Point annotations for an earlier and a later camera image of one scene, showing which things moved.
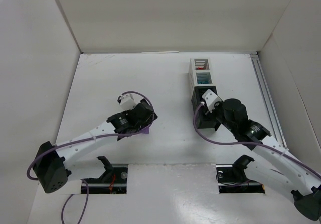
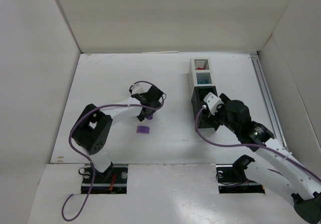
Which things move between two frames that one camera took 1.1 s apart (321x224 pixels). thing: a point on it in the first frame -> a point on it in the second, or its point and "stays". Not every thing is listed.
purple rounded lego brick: [146, 130] stays
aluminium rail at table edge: [277, 127] stays
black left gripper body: [149, 116] -> [146, 110]
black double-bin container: [203, 121] stays
